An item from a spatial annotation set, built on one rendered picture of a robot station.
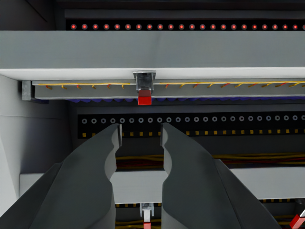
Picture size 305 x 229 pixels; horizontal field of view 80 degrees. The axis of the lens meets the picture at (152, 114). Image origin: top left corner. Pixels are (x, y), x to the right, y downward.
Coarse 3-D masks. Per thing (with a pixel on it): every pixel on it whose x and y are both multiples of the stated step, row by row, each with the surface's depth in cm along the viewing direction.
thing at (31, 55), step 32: (0, 32) 21; (32, 32) 21; (64, 32) 21; (96, 32) 21; (128, 32) 21; (160, 32) 21; (192, 32) 22; (224, 32) 22; (256, 32) 22; (288, 32) 22; (0, 64) 21; (32, 64) 21; (64, 64) 21; (96, 64) 21; (128, 64) 21; (160, 64) 21; (192, 64) 21; (224, 64) 21; (256, 64) 22; (288, 64) 22; (0, 96) 22; (32, 96) 26
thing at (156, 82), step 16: (48, 80) 26; (64, 80) 26; (80, 80) 26; (96, 80) 26; (112, 80) 26; (128, 80) 26; (160, 80) 26; (176, 80) 26; (192, 80) 26; (208, 80) 26; (224, 80) 26; (240, 80) 27; (256, 80) 27; (272, 80) 27; (288, 80) 27; (304, 80) 27
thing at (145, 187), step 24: (120, 168) 38; (144, 168) 38; (240, 168) 27; (264, 168) 27; (288, 168) 27; (24, 192) 26; (120, 192) 26; (144, 192) 26; (264, 192) 27; (288, 192) 27; (144, 216) 30
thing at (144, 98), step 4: (144, 88) 22; (148, 88) 22; (140, 92) 18; (144, 92) 18; (148, 92) 18; (140, 96) 16; (144, 96) 16; (148, 96) 16; (140, 100) 16; (144, 100) 16; (148, 100) 16; (140, 104) 17; (144, 104) 17; (148, 104) 17
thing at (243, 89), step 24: (48, 96) 26; (72, 96) 26; (96, 96) 26; (120, 96) 26; (168, 96) 27; (192, 96) 27; (216, 96) 28; (240, 96) 28; (264, 96) 29; (288, 96) 29
